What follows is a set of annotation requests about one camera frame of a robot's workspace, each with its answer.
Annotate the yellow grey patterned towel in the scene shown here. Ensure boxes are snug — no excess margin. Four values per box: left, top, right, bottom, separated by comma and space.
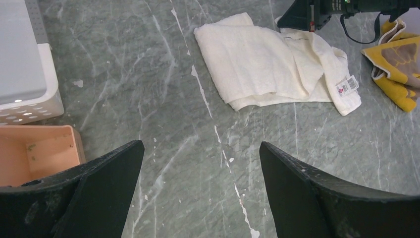
361, 19, 420, 113

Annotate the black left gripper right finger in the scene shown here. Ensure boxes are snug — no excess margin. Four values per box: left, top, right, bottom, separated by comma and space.
259, 142, 420, 238

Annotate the white perforated plastic basket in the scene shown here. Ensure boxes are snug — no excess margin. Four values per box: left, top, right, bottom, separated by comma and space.
0, 0, 64, 126

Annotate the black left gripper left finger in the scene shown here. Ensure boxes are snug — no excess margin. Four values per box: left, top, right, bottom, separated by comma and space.
0, 140, 145, 238

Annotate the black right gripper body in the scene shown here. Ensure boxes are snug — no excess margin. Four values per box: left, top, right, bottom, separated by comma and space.
277, 0, 420, 32

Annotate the orange compartment organiser tray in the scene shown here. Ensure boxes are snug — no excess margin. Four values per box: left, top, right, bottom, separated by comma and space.
0, 125, 86, 186

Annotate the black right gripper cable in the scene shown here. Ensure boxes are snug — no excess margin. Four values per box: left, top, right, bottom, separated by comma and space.
340, 12, 382, 45

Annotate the white terry towel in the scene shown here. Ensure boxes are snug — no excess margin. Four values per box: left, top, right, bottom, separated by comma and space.
194, 13, 362, 116

